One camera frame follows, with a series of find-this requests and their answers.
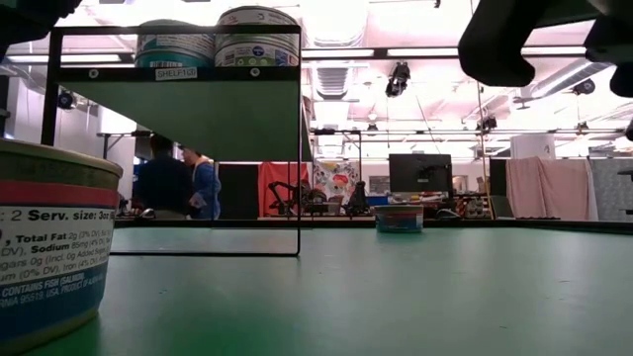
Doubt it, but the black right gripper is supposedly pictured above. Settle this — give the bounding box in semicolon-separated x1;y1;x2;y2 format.
457;0;633;98

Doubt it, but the gold lid can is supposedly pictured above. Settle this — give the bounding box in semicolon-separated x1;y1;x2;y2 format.
374;204;425;233
0;137;124;356

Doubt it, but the plain grey lid can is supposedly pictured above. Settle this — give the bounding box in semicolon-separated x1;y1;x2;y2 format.
216;5;301;40

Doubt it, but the black overhead gantry bar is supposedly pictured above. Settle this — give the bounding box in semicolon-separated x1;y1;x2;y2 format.
0;44;589;64

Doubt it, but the thin vertical pole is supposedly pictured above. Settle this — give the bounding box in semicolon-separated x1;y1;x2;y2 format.
475;81;492;219

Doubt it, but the pink cloth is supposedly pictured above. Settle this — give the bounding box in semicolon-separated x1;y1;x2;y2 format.
504;156;597;222

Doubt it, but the black monitor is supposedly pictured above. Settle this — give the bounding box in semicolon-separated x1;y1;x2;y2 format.
388;152;454;194

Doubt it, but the floral cloth panel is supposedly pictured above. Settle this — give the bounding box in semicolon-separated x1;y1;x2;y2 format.
312;160;361;214

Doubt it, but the orange cloth panel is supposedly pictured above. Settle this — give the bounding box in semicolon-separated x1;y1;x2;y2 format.
257;162;312;218

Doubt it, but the green table mat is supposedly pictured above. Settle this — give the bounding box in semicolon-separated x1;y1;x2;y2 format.
22;224;633;356

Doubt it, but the black panel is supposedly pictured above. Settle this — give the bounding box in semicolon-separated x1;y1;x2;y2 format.
217;162;260;221

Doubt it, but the wooden board tray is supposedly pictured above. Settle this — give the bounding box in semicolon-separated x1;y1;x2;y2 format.
42;24;314;257

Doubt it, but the person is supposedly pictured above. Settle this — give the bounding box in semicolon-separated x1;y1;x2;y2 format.
133;133;195;221
180;145;223;221

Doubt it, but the black overhead camera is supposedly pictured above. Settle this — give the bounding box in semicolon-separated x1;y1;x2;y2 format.
384;61;412;99

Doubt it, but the black aluminium table frame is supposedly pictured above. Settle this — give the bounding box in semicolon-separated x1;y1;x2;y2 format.
113;217;633;236

